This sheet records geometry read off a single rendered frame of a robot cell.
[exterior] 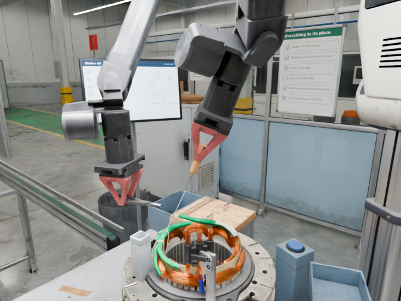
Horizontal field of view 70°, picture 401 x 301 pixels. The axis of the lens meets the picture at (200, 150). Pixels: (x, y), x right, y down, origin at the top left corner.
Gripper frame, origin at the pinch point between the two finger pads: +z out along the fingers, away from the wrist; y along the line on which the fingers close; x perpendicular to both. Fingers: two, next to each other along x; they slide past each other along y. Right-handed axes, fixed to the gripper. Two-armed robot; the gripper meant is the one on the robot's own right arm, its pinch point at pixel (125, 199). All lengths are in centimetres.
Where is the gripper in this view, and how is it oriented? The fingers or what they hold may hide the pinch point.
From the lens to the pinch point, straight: 67.1
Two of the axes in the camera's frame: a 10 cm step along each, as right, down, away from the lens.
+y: -3.1, 2.7, -9.1
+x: 9.5, 0.6, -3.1
